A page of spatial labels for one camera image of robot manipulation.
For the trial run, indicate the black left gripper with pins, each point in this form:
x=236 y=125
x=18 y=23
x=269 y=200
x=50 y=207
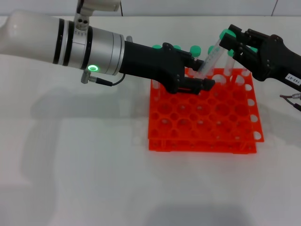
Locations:
x=150 y=62

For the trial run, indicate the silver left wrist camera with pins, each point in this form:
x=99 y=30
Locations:
x=101 y=4

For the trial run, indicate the white and silver left robot arm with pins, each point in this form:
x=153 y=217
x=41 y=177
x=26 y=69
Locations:
x=35 y=35

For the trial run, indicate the orange plastic test tube rack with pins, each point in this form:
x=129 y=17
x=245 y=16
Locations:
x=200 y=117

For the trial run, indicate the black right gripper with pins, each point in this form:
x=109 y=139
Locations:
x=275 y=61

